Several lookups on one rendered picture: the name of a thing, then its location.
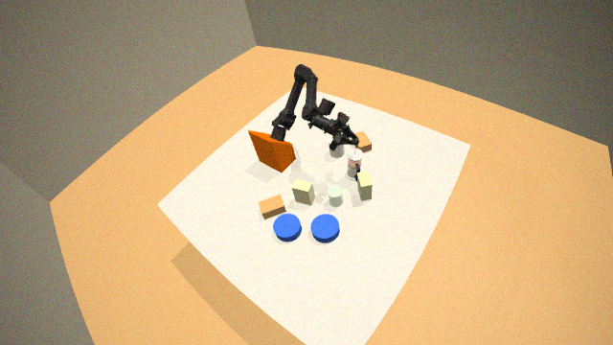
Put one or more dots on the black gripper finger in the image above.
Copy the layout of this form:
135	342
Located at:
347	141
349	132

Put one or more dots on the grey cylinder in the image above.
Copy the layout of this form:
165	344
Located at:
338	152

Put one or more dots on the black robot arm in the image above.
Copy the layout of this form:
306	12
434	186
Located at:
310	112

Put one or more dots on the blue short cylinder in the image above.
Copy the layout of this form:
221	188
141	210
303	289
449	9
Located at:
287	227
325	228

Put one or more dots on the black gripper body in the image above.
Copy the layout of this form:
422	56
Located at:
336	136

